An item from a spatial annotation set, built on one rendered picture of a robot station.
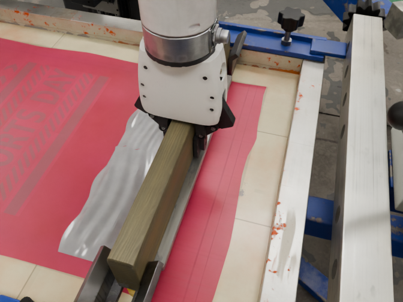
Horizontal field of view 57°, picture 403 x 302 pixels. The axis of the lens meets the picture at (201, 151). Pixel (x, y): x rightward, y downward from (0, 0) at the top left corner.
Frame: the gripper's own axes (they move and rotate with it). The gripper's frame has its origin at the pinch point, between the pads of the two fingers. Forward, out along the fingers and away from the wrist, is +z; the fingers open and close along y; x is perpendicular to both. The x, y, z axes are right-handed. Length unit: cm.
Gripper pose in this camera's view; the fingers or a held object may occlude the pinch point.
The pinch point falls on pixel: (185, 138)
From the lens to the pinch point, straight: 51.1
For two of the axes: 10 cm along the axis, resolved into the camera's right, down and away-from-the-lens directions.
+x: -2.8, 7.4, -6.1
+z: 0.0, 6.4, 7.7
